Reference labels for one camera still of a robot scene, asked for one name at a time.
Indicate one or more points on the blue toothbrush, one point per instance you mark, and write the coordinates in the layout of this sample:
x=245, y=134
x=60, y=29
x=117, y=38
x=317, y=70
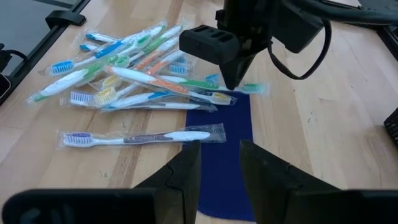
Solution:
x=87, y=47
x=107, y=49
x=212, y=78
x=178, y=69
x=102, y=38
x=81, y=98

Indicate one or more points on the black table frame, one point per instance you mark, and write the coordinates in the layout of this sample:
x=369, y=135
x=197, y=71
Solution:
x=65, y=18

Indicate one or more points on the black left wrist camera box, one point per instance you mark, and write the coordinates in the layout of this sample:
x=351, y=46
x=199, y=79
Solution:
x=298, y=25

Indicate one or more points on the dark blue cloth mat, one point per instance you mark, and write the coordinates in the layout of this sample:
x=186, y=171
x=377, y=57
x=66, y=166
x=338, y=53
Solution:
x=220, y=174

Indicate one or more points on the green toothbrush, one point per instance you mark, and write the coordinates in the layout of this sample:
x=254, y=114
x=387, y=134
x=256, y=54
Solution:
x=199, y=84
x=62, y=83
x=155, y=45

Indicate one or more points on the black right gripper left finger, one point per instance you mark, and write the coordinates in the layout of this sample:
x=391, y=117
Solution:
x=174, y=193

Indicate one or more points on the purple toothbrush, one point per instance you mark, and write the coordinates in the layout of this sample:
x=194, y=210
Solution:
x=186, y=135

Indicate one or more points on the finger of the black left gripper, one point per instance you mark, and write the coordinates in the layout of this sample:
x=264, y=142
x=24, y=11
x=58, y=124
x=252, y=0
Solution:
x=236, y=74

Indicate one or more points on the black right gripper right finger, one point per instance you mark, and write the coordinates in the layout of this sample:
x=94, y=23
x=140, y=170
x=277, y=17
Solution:
x=280, y=193

